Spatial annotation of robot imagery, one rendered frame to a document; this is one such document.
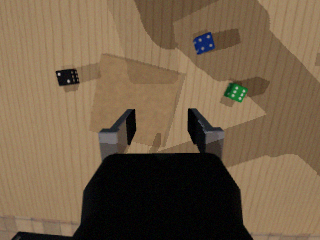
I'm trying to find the green die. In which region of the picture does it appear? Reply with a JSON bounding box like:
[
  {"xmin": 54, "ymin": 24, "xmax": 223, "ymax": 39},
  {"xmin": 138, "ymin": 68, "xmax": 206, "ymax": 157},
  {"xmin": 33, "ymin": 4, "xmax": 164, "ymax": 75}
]
[{"xmin": 224, "ymin": 83, "xmax": 248, "ymax": 103}]

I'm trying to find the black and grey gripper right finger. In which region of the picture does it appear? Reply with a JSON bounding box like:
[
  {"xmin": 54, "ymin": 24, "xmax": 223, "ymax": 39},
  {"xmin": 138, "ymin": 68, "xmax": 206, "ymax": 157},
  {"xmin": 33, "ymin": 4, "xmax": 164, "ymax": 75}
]
[{"xmin": 187, "ymin": 108, "xmax": 225, "ymax": 161}]

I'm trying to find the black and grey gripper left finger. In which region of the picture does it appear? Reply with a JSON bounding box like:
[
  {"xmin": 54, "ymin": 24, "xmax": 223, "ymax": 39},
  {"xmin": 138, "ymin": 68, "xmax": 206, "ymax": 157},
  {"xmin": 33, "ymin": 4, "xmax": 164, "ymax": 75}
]
[{"xmin": 98, "ymin": 109, "xmax": 136, "ymax": 161}]

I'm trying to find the blue die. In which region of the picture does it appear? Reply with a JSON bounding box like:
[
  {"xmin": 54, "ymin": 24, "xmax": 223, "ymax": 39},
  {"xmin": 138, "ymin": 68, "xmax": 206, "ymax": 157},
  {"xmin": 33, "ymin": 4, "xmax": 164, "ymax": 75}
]
[{"xmin": 193, "ymin": 32, "xmax": 215, "ymax": 55}]

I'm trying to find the black die with white pips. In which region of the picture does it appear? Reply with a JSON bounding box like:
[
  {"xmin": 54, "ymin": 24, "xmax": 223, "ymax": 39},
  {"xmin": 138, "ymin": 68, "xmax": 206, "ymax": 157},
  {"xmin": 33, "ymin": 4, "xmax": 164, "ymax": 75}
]
[{"xmin": 56, "ymin": 69, "xmax": 79, "ymax": 86}]

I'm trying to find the tan cork mat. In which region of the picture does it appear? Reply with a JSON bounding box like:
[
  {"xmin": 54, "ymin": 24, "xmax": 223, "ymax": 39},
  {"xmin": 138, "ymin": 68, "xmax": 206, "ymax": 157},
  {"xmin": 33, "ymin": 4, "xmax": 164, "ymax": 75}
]
[{"xmin": 89, "ymin": 54, "xmax": 182, "ymax": 148}]

